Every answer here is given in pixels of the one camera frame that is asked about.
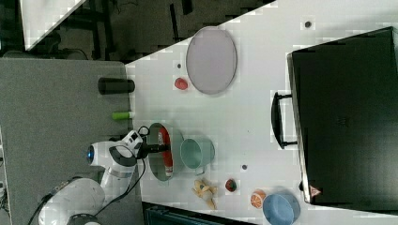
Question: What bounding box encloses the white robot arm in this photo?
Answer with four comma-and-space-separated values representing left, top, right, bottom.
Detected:
38, 127, 171, 225

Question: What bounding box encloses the grey floor mat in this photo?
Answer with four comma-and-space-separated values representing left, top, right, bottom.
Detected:
1, 58, 130, 225

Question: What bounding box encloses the teal metal cup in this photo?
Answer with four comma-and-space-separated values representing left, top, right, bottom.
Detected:
180, 137, 215, 175

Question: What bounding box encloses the blue bowl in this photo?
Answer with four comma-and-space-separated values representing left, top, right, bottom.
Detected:
262, 192, 300, 225

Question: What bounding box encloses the green marker pen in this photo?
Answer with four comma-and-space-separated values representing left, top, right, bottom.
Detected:
112, 112, 135, 120

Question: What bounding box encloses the orange slice toy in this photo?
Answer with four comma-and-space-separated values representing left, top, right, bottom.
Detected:
250, 189, 267, 209

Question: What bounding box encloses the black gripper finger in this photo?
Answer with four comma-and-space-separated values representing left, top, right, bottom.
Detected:
147, 144, 171, 153

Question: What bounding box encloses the black toaster oven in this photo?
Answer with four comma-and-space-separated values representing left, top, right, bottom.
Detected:
286, 26, 398, 215

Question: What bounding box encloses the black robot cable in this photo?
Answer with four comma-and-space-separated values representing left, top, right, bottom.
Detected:
27, 157, 147, 225

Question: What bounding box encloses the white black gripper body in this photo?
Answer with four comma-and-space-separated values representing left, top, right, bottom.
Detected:
122, 126, 149, 159

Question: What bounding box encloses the yellow plush toy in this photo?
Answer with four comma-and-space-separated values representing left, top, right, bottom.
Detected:
191, 180, 218, 210

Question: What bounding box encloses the dark bin under table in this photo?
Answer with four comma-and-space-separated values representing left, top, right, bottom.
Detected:
142, 202, 254, 225

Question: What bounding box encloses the round grey plate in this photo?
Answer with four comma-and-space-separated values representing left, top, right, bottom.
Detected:
186, 26, 237, 95

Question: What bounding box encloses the black cylinder upper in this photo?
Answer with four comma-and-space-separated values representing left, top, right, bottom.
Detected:
98, 78, 135, 95

